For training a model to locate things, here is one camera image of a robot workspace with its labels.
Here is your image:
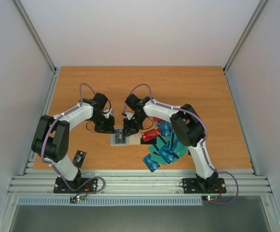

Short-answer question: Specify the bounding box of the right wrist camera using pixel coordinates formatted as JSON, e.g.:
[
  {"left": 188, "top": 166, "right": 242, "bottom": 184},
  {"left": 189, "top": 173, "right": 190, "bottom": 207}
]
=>
[{"left": 122, "top": 112, "right": 134, "bottom": 119}]

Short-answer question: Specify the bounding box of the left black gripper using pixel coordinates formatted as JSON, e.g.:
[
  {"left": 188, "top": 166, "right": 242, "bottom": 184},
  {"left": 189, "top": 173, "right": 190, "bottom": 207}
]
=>
[{"left": 90, "top": 113, "right": 116, "bottom": 134}]

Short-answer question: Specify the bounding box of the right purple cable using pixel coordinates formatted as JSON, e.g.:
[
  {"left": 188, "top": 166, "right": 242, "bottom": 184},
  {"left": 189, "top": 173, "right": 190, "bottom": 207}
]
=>
[{"left": 121, "top": 83, "right": 240, "bottom": 206}]

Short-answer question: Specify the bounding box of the purple cable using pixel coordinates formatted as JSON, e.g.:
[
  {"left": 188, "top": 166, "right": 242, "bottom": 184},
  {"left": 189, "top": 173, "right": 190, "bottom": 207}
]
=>
[
  {"left": 121, "top": 83, "right": 240, "bottom": 206},
  {"left": 40, "top": 83, "right": 106, "bottom": 194}
]

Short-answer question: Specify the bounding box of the right aluminium frame post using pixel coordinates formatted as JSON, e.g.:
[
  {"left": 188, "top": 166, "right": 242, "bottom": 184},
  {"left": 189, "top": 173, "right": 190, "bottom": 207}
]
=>
[{"left": 222, "top": 0, "right": 270, "bottom": 73}]

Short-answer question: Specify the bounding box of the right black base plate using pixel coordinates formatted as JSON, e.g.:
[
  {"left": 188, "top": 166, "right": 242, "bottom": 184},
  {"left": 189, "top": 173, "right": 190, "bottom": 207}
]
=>
[{"left": 182, "top": 178, "right": 227, "bottom": 194}]

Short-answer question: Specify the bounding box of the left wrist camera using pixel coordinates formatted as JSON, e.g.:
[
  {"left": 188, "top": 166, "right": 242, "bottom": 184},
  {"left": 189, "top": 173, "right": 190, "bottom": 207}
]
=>
[{"left": 103, "top": 108, "right": 113, "bottom": 118}]

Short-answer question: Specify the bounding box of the right small circuit board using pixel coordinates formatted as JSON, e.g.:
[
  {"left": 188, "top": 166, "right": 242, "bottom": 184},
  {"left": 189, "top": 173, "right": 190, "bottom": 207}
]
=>
[{"left": 202, "top": 195, "right": 220, "bottom": 202}]

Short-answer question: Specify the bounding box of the small circuit board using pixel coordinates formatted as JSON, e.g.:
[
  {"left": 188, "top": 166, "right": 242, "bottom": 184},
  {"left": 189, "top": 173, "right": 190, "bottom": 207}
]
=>
[
  {"left": 202, "top": 195, "right": 220, "bottom": 202},
  {"left": 69, "top": 195, "right": 86, "bottom": 203}
]

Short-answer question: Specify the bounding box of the blue card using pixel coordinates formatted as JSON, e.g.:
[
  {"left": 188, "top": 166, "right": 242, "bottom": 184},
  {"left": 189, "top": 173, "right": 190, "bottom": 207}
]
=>
[
  {"left": 159, "top": 121, "right": 172, "bottom": 137},
  {"left": 142, "top": 154, "right": 160, "bottom": 172}
]

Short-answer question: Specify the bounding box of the left aluminium frame post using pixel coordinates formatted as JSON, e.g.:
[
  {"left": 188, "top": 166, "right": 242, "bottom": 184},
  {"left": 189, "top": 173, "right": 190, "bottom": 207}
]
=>
[{"left": 12, "top": 0, "right": 58, "bottom": 73}]

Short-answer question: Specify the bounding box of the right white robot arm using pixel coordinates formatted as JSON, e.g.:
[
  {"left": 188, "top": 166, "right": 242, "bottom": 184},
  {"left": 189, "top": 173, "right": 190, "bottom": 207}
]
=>
[{"left": 123, "top": 94, "right": 218, "bottom": 192}]

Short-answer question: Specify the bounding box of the red VIP card left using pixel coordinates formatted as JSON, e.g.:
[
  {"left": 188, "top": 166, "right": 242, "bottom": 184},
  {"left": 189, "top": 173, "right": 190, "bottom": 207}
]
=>
[{"left": 141, "top": 129, "right": 159, "bottom": 142}]

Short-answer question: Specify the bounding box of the teal VIP card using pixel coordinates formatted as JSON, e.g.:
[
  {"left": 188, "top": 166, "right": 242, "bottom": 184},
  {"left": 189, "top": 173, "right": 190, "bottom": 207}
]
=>
[{"left": 173, "top": 142, "right": 188, "bottom": 158}]

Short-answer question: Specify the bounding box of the aluminium frame post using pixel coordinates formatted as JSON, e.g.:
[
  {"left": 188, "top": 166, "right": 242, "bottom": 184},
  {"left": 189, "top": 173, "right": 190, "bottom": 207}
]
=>
[
  {"left": 222, "top": 0, "right": 270, "bottom": 73},
  {"left": 12, "top": 0, "right": 58, "bottom": 73}
]

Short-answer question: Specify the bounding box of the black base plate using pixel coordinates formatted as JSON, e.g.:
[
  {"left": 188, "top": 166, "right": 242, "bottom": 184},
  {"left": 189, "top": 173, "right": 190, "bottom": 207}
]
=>
[
  {"left": 53, "top": 177, "right": 98, "bottom": 194},
  {"left": 182, "top": 178, "right": 227, "bottom": 194}
]

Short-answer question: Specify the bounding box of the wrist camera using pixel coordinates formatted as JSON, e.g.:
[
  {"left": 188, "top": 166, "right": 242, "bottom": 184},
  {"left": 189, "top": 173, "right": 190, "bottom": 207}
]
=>
[
  {"left": 103, "top": 108, "right": 113, "bottom": 118},
  {"left": 122, "top": 112, "right": 134, "bottom": 119}
]

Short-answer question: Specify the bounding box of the red card top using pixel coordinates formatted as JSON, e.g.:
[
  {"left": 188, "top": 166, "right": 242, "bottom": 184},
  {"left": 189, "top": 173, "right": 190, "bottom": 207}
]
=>
[{"left": 153, "top": 117, "right": 163, "bottom": 123}]

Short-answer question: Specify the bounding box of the left small circuit board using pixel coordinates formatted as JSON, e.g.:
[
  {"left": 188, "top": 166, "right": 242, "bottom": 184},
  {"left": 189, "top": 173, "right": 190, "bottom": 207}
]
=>
[{"left": 69, "top": 195, "right": 86, "bottom": 203}]

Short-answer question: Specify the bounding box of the beige card holder wallet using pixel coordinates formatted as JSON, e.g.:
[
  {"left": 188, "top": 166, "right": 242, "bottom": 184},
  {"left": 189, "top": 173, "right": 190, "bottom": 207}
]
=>
[{"left": 110, "top": 129, "right": 142, "bottom": 146}]

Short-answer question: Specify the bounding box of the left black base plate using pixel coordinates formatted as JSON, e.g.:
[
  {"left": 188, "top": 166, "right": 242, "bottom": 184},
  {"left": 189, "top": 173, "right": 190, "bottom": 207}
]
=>
[{"left": 53, "top": 177, "right": 98, "bottom": 194}]

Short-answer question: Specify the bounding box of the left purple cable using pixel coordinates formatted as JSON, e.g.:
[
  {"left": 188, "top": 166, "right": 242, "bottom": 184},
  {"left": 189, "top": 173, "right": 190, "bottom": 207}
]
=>
[{"left": 40, "top": 83, "right": 106, "bottom": 194}]

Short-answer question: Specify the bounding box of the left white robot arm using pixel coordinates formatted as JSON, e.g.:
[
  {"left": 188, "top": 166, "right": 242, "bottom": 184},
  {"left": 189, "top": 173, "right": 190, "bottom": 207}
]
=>
[{"left": 31, "top": 93, "right": 115, "bottom": 192}]

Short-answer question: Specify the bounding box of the lone black VIP card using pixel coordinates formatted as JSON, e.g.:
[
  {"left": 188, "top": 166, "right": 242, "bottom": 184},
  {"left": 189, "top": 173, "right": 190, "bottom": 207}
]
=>
[{"left": 73, "top": 150, "right": 87, "bottom": 168}]

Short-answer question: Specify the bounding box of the grey slotted cable duct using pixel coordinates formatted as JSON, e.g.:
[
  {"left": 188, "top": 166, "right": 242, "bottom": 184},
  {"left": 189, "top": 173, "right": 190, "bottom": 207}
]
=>
[{"left": 17, "top": 196, "right": 203, "bottom": 206}]

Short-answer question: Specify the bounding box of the black card under red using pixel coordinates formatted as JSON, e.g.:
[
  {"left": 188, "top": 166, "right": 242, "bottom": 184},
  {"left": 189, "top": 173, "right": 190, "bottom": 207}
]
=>
[{"left": 140, "top": 138, "right": 157, "bottom": 145}]

